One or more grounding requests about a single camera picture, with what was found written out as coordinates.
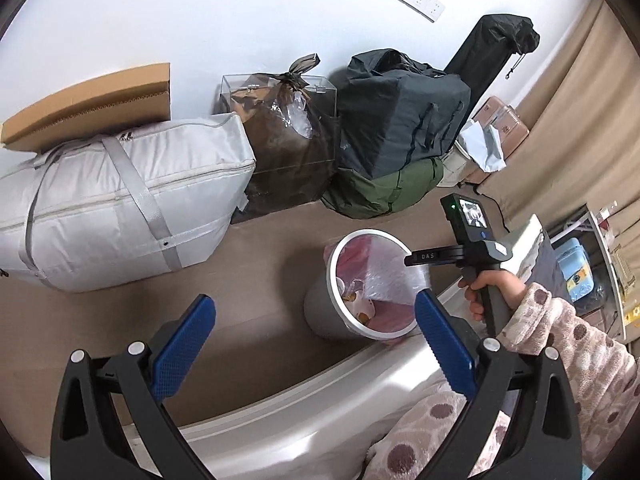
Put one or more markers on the light grey storage bag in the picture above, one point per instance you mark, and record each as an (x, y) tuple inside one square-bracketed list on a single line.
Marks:
[(100, 210)]

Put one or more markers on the green duffel bag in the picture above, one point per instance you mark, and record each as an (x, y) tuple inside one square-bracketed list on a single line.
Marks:
[(385, 190)]

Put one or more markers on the navy duffel bag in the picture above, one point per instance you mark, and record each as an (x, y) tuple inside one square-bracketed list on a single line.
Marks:
[(400, 120)]

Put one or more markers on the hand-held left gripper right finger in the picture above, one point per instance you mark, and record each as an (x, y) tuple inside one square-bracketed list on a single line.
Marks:
[(445, 345)]

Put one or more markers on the clear acrylic box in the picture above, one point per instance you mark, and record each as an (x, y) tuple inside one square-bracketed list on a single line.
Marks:
[(325, 85)]

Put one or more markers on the person's right forearm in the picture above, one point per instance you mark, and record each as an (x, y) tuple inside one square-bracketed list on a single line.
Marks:
[(575, 350)]

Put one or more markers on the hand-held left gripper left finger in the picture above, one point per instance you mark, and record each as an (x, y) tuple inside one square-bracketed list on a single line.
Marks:
[(182, 347)]

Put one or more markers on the white shelf rack with items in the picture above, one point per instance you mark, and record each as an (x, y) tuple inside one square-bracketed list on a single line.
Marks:
[(612, 280)]

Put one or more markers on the dark grey blanket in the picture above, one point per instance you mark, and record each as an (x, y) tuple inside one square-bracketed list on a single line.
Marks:
[(550, 275)]

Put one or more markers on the brown plastic bag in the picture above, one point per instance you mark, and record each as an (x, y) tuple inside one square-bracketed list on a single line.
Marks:
[(280, 150)]

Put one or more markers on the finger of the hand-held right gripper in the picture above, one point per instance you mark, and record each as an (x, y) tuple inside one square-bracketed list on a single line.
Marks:
[(430, 256)]

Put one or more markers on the polka dot pajama pants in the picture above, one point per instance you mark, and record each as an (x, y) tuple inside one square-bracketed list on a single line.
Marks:
[(415, 430)]

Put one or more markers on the yellow plastic bag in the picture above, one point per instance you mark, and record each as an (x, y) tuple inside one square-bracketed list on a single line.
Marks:
[(634, 316)]

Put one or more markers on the flat cardboard box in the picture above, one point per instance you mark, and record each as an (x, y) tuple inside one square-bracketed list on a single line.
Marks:
[(100, 105)]

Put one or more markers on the white laundry basket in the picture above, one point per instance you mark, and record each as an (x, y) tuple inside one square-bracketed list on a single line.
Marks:
[(452, 170)]

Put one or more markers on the white paper cup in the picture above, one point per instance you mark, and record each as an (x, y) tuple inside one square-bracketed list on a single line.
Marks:
[(341, 285)]

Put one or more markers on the beige folded crate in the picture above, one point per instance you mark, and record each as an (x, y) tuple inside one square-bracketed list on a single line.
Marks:
[(620, 270)]

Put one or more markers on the white mattress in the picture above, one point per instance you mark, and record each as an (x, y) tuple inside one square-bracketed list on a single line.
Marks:
[(300, 420)]

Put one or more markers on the bubble wrap bag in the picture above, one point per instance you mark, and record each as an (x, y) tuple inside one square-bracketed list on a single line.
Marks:
[(395, 280)]

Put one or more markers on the pink hard suitcase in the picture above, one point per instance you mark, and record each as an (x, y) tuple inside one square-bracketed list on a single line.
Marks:
[(510, 130)]

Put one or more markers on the beige curtain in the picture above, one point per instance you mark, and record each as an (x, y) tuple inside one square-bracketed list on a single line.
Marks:
[(575, 110)]

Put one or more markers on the white bin with pink liner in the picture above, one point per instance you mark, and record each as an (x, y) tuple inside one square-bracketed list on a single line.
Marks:
[(320, 310)]

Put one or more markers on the grey plastic mailer bag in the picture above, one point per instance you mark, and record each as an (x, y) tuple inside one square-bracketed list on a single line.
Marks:
[(485, 150)]

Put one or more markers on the person's right hand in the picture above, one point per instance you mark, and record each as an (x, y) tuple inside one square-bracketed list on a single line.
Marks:
[(507, 285)]

